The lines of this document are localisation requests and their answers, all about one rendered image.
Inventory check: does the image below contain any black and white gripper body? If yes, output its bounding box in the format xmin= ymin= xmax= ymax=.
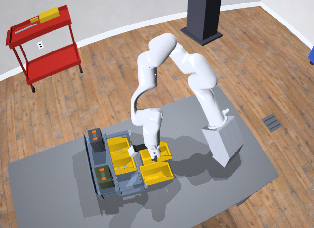
xmin=148 ymin=146 xmax=161 ymax=159

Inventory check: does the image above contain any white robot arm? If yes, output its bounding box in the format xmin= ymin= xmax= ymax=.
xmin=128 ymin=33 xmax=229 ymax=157

